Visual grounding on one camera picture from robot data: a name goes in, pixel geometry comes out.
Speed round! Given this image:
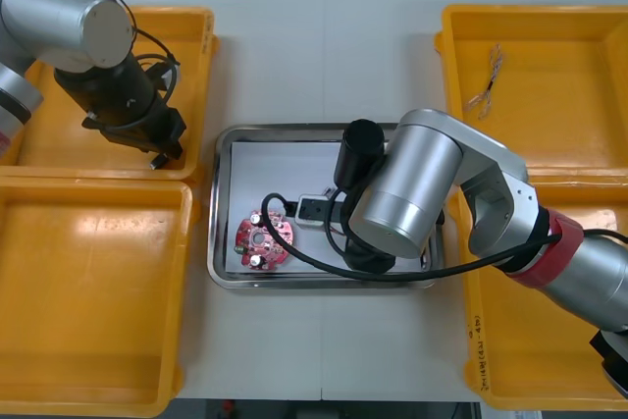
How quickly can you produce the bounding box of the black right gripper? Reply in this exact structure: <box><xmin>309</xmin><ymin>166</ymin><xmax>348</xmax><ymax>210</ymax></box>
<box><xmin>344</xmin><ymin>240</ymin><xmax>396</xmax><ymax>274</ymax></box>

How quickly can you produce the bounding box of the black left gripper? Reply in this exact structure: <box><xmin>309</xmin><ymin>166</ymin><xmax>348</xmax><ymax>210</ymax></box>
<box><xmin>100</xmin><ymin>107</ymin><xmax>188</xmax><ymax>171</ymax></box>

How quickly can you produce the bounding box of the steel tray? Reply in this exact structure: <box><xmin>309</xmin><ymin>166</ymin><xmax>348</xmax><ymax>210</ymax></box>
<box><xmin>208</xmin><ymin>123</ymin><xmax>448</xmax><ymax>288</ymax></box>

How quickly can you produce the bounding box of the twisted white wire harness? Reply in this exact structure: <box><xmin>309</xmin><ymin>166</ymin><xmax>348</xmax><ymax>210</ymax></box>
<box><xmin>463</xmin><ymin>43</ymin><xmax>506</xmax><ymax>119</ymax></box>

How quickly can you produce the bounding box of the white sheet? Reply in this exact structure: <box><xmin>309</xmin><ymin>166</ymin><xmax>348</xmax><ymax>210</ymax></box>
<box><xmin>230</xmin><ymin>141</ymin><xmax>428</xmax><ymax>276</ymax></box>

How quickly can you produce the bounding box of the round red circuit board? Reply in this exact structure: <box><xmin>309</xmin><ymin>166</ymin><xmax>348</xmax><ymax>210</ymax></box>
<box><xmin>234</xmin><ymin>209</ymin><xmax>299</xmax><ymax>273</ymax></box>

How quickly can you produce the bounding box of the yellow-orange plastic bin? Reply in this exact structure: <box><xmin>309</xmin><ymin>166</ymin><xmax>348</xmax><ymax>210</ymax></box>
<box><xmin>434</xmin><ymin>4</ymin><xmax>628</xmax><ymax>184</ymax></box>
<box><xmin>0</xmin><ymin>178</ymin><xmax>202</xmax><ymax>418</ymax></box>
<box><xmin>0</xmin><ymin>5</ymin><xmax>221</xmax><ymax>183</ymax></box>
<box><xmin>458</xmin><ymin>178</ymin><xmax>628</xmax><ymax>415</ymax></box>

